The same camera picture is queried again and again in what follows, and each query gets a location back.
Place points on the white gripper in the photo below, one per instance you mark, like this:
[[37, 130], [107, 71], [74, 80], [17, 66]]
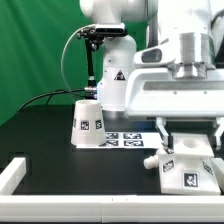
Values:
[[152, 92]]

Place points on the white lamp base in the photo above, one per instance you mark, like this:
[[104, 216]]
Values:
[[186, 168]]

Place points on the white lamp bulb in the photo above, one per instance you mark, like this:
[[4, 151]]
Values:
[[151, 162]]

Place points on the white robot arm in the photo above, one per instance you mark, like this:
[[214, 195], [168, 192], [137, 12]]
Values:
[[194, 29]]

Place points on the white lamp shade cone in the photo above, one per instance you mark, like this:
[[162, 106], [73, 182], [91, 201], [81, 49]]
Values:
[[88, 125]]

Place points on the white marker sheet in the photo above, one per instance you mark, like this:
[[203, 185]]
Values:
[[133, 140]]

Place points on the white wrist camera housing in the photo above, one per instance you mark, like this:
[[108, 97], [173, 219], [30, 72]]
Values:
[[158, 56]]

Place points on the black camera stand pole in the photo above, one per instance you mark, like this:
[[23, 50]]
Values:
[[91, 88]]

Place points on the black camera on stand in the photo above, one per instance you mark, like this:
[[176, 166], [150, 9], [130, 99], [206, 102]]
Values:
[[102, 30]]

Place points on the white front fence rail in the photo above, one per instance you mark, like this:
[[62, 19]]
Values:
[[107, 209]]

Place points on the white left fence rail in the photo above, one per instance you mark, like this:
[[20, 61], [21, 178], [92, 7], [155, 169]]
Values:
[[12, 176]]

